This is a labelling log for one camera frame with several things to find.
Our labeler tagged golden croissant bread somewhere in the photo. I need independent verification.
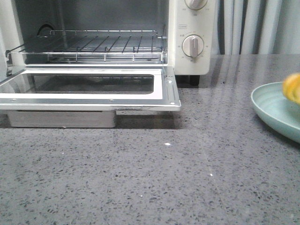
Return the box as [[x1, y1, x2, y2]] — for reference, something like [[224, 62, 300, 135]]
[[282, 73, 300, 104]]

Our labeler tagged lower oven timer knob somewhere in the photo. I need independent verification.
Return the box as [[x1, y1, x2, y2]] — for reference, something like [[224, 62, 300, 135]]
[[182, 35, 204, 58]]

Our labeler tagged grey curtain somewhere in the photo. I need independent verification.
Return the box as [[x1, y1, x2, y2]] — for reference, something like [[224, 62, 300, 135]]
[[212, 0, 300, 55]]

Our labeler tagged black right oven foot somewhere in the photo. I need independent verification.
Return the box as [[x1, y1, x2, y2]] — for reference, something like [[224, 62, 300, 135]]
[[189, 75, 200, 86]]

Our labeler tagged white Toshiba toaster oven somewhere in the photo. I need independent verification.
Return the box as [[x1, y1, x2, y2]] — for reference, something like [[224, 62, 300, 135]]
[[0, 0, 216, 77]]

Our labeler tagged glass oven door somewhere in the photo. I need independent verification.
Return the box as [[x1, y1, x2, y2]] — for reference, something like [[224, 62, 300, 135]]
[[0, 68, 182, 128]]

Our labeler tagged light green plate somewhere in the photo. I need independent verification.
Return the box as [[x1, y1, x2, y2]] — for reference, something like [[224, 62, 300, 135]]
[[251, 82, 300, 143]]

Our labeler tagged upper oven knob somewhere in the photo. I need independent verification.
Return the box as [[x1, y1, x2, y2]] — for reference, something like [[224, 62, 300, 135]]
[[185, 0, 207, 10]]

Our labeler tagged metal wire oven rack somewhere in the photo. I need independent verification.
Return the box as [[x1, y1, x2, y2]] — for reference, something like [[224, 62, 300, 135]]
[[6, 30, 167, 64]]

